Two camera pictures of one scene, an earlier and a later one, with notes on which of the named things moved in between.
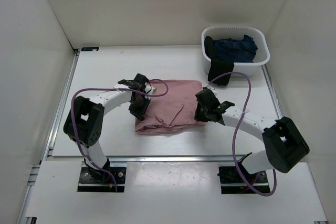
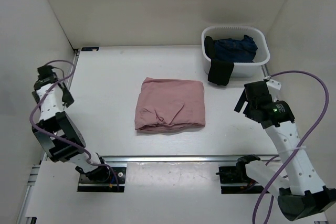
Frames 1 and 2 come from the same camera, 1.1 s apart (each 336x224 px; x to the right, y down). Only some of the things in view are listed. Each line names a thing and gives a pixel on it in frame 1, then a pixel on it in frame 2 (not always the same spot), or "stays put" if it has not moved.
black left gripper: [140, 113] → [67, 98]
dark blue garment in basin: [238, 51] stays put
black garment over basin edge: [217, 67] stays put
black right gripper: [197, 115] → [240, 104]
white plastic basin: [262, 52] stays put
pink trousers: [175, 109] stays put
